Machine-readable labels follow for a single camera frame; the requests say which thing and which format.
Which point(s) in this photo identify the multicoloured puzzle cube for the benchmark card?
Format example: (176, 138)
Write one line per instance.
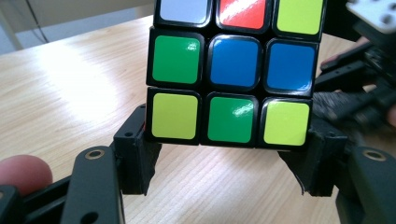
(233, 62)

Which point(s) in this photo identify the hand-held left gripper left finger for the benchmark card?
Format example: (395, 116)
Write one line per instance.
(134, 165)

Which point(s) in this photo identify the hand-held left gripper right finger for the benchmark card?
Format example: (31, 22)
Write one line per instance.
(317, 165)

